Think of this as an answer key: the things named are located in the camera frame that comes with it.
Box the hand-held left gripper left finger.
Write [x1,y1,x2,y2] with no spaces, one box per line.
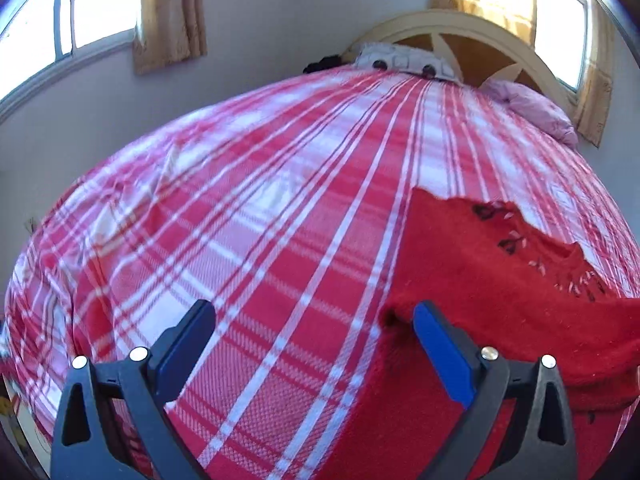
[50,299,217,480]

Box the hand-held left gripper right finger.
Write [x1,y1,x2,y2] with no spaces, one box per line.
[413,301,578,480]

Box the red knit sweater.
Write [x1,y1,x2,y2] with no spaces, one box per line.
[320,187,640,480]

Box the red plaid bedsheet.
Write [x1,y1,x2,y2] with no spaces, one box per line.
[0,66,636,480]

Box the pink pillow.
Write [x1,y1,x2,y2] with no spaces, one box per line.
[480,79,580,150]

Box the grey patterned pillow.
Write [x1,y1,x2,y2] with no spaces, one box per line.
[354,42,463,83]

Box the cream wooden headboard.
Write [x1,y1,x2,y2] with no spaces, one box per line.
[345,9,576,106]

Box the yellow patterned curtain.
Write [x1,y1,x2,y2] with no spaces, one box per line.
[572,0,617,148]

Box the dark cloth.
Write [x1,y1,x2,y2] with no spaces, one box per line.
[302,55,346,75]

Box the yellow side window curtain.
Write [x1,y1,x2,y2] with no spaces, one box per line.
[131,0,208,77]

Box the window behind headboard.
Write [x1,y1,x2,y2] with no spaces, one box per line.
[532,0,593,93]

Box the side window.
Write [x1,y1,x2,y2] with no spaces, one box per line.
[0,0,143,121]

